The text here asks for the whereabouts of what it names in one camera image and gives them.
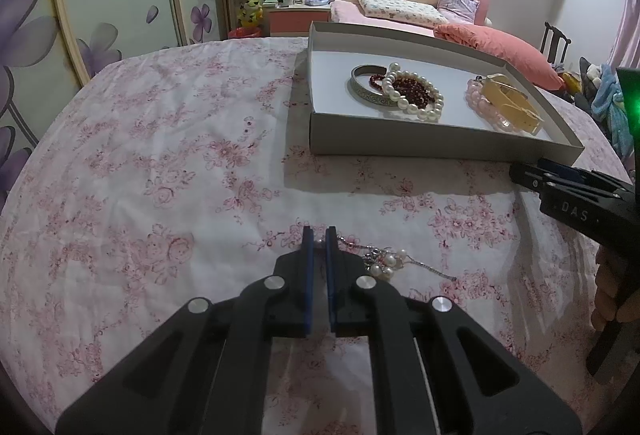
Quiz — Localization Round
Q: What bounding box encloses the white pearl bracelet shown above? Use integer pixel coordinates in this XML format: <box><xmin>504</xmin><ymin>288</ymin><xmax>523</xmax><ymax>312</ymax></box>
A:
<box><xmin>381</xmin><ymin>62</ymin><xmax>446</xmax><ymax>123</ymax></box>

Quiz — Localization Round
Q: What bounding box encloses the dark wooden chair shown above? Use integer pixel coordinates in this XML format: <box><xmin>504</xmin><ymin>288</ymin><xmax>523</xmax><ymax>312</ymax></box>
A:
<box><xmin>539</xmin><ymin>21</ymin><xmax>573</xmax><ymax>65</ymax></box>

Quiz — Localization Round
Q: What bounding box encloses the dark red bead bracelet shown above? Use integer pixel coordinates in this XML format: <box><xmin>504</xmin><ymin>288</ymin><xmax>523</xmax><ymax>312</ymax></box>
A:
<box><xmin>369</xmin><ymin>71</ymin><xmax>437</xmax><ymax>108</ymax></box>

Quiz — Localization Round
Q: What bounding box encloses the white patterned pillow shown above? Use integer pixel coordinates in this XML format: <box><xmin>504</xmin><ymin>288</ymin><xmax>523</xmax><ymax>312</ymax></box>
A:
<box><xmin>356</xmin><ymin>0</ymin><xmax>450</xmax><ymax>26</ymax></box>

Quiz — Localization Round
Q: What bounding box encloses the pink and white nightstand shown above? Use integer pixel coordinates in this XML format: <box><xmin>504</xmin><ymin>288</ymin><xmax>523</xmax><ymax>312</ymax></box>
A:
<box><xmin>265</xmin><ymin>0</ymin><xmax>333</xmax><ymax>37</ymax></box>

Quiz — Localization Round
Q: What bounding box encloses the silver bangle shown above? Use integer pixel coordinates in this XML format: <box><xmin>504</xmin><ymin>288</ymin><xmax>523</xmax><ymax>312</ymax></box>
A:
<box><xmin>349</xmin><ymin>64</ymin><xmax>401</xmax><ymax>108</ymax></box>

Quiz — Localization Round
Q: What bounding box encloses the pink curtain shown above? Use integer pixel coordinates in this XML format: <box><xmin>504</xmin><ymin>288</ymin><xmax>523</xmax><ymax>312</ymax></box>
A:
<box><xmin>612</xmin><ymin>0</ymin><xmax>640</xmax><ymax>71</ymax></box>

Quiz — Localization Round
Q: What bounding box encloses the pink long pillow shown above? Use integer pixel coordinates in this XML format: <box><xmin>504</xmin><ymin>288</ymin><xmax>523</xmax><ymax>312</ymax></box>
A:
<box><xmin>434</xmin><ymin>22</ymin><xmax>566</xmax><ymax>91</ymax></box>

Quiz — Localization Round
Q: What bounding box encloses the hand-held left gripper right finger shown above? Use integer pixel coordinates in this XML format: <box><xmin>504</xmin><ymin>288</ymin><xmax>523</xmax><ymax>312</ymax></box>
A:
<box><xmin>325</xmin><ymin>225</ymin><xmax>587</xmax><ymax>435</ymax></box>

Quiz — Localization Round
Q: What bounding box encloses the lilac small pillow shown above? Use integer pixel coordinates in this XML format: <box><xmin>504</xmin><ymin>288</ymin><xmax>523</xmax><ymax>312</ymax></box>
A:
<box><xmin>436</xmin><ymin>0</ymin><xmax>481</xmax><ymax>23</ymax></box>

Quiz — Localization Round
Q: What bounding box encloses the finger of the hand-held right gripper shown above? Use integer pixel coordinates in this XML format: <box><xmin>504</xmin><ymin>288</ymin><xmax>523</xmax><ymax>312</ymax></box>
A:
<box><xmin>537</xmin><ymin>158</ymin><xmax>631</xmax><ymax>190</ymax></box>
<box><xmin>509</xmin><ymin>162</ymin><xmax>576</xmax><ymax>196</ymax></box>

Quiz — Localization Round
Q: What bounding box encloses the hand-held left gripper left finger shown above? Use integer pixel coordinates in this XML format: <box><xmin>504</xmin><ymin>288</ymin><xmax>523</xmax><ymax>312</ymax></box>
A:
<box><xmin>55</xmin><ymin>225</ymin><xmax>315</xmax><ymax>435</ymax></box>

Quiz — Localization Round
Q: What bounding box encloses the pink bead bracelet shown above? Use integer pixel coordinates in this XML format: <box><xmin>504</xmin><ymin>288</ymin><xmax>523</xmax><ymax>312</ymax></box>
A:
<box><xmin>466</xmin><ymin>78</ymin><xmax>518</xmax><ymax>133</ymax></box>

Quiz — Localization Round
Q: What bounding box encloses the grey cardboard box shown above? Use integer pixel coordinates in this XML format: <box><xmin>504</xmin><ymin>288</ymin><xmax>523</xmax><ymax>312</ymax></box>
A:
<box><xmin>306</xmin><ymin>20</ymin><xmax>586</xmax><ymax>164</ymax></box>

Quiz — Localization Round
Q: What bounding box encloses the person's right hand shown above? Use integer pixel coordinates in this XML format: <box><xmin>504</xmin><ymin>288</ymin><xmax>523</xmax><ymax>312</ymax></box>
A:
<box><xmin>592</xmin><ymin>245</ymin><xmax>626</xmax><ymax>332</ymax></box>

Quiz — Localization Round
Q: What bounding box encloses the silver pearl pendant necklace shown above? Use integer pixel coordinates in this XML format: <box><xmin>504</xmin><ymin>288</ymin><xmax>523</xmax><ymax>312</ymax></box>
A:
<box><xmin>332</xmin><ymin>235</ymin><xmax>458</xmax><ymax>283</ymax></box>

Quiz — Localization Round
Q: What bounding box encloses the blue clothing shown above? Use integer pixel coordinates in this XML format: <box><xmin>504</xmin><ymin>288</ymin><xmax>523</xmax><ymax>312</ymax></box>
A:
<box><xmin>592</xmin><ymin>62</ymin><xmax>631</xmax><ymax>156</ymax></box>

